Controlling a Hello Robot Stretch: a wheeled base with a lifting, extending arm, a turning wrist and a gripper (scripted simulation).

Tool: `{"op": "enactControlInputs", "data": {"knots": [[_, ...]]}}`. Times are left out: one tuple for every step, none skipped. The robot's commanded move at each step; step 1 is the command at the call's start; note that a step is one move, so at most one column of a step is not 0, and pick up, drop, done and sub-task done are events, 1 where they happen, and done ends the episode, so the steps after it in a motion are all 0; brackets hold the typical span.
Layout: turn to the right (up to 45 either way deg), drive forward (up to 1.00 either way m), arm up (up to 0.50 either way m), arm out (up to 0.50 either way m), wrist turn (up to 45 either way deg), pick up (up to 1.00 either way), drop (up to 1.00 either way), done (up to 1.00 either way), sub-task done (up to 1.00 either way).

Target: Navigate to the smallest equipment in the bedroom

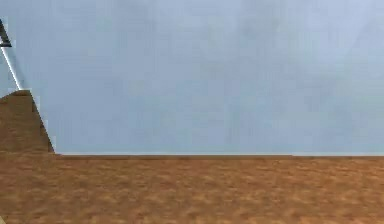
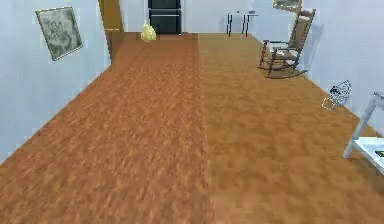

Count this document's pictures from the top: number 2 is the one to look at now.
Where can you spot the yellow bag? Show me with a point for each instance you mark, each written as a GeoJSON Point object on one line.
{"type": "Point", "coordinates": [148, 33]}

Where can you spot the black fridge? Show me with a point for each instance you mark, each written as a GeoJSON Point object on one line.
{"type": "Point", "coordinates": [165, 16]}

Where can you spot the brown wooden rocking chair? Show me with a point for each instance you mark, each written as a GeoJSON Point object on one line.
{"type": "Point", "coordinates": [283, 55]}

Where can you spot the brown wooden room door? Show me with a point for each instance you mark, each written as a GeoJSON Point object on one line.
{"type": "Point", "coordinates": [111, 20]}

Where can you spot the white table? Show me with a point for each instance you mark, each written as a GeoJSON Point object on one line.
{"type": "Point", "coordinates": [368, 146]}

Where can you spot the small dark flat object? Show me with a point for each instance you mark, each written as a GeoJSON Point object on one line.
{"type": "Point", "coordinates": [379, 153]}

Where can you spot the gold framed wall picture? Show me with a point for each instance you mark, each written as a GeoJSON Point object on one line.
{"type": "Point", "coordinates": [287, 4]}

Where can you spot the grey framed wall picture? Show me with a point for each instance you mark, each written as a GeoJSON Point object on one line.
{"type": "Point", "coordinates": [59, 32]}

